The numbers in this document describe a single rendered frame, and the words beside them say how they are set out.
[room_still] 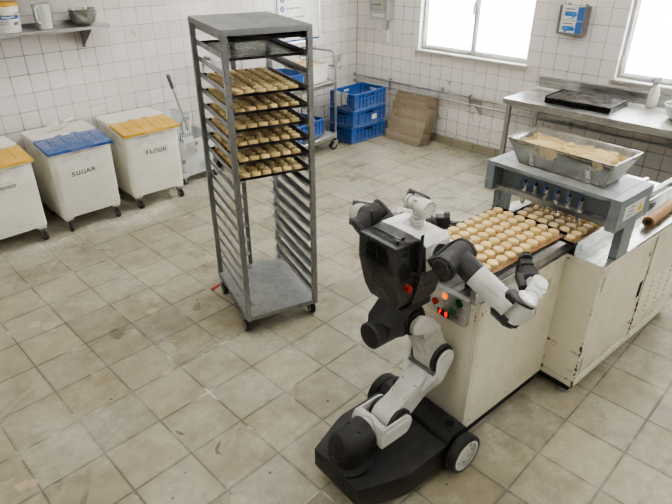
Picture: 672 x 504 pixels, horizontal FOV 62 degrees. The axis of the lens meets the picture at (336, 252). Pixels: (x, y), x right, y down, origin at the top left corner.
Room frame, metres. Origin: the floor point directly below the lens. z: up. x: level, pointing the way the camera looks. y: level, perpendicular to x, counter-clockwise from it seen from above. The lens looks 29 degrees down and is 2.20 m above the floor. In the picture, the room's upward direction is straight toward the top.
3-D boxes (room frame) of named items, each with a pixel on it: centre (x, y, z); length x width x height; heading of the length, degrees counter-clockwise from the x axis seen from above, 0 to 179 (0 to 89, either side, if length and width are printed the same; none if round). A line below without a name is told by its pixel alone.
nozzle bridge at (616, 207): (2.65, -1.16, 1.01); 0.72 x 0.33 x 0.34; 40
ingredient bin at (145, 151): (5.07, 1.83, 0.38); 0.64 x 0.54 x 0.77; 43
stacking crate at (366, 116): (6.93, -0.27, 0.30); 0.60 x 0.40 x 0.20; 135
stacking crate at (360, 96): (6.93, -0.27, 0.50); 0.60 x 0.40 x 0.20; 137
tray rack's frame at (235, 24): (3.21, 0.48, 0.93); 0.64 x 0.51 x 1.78; 27
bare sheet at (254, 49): (3.22, 0.48, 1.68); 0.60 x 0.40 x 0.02; 27
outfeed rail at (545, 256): (2.61, -1.34, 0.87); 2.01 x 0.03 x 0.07; 130
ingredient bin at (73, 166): (4.61, 2.29, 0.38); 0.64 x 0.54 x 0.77; 44
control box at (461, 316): (2.08, -0.50, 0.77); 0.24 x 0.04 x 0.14; 40
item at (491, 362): (2.32, -0.77, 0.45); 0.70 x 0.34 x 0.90; 130
